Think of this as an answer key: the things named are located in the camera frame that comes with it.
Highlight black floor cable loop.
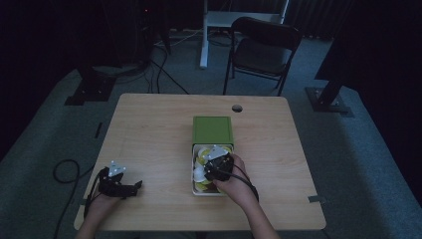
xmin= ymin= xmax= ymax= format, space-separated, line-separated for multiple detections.
xmin=52 ymin=158 xmax=96 ymax=239

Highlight white desk frame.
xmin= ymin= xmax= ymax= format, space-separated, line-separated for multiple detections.
xmin=198 ymin=0 xmax=291 ymax=70

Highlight hand-held gripper cable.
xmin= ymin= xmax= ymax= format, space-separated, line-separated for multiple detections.
xmin=227 ymin=163 xmax=260 ymax=203
xmin=83 ymin=174 xmax=102 ymax=219

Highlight green box lid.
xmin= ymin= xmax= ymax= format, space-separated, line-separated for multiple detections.
xmin=191 ymin=116 xmax=235 ymax=147

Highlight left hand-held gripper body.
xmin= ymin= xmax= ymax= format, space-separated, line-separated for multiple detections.
xmin=99 ymin=160 xmax=136 ymax=200

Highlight person's right hand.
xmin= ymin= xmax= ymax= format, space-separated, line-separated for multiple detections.
xmin=212 ymin=153 xmax=259 ymax=207

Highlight black folding chair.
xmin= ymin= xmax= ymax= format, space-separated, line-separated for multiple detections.
xmin=222 ymin=16 xmax=304 ymax=98

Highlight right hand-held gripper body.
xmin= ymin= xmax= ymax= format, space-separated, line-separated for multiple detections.
xmin=202 ymin=145 xmax=235 ymax=182

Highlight pile of white and yellow pieces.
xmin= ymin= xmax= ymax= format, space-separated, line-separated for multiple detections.
xmin=193 ymin=144 xmax=233 ymax=194

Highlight black floor cables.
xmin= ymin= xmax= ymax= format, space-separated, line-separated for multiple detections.
xmin=144 ymin=43 xmax=191 ymax=96

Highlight box of yellow-white items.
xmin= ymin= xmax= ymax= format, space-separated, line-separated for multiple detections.
xmin=190 ymin=142 xmax=235 ymax=197

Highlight white floor cable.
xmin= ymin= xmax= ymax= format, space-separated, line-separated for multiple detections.
xmin=154 ymin=29 xmax=204 ymax=48

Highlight person's left hand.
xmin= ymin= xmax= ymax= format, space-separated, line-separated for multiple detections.
xmin=87 ymin=188 xmax=123 ymax=215

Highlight left hand-held gripper cable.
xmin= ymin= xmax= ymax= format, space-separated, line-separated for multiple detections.
xmin=83 ymin=174 xmax=102 ymax=219

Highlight right hand-held gripper cable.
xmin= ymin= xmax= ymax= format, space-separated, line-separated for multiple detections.
xmin=227 ymin=163 xmax=260 ymax=203

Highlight black metal stand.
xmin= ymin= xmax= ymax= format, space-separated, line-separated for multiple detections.
xmin=305 ymin=19 xmax=353 ymax=116
xmin=64 ymin=59 xmax=117 ymax=107

